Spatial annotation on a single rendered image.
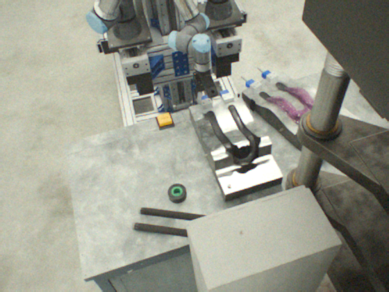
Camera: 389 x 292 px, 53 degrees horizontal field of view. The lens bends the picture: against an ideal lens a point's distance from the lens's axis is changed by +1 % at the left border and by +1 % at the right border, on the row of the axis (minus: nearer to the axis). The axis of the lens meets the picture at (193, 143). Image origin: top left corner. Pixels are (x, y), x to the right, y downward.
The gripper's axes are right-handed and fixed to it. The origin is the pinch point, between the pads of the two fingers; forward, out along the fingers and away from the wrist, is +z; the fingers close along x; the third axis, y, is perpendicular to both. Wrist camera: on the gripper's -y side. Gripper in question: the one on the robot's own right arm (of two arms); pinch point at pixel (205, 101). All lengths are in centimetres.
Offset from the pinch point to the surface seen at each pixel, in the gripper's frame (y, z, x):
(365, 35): -86, -98, 1
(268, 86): 3.9, 5.6, -34.6
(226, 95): 0.0, -0.6, -10.2
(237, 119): -13.5, 3.2, -11.1
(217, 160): -35.4, -1.5, 6.8
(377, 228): -95, -38, -16
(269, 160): -38.9, 5.0, -15.8
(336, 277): -97, -13, -10
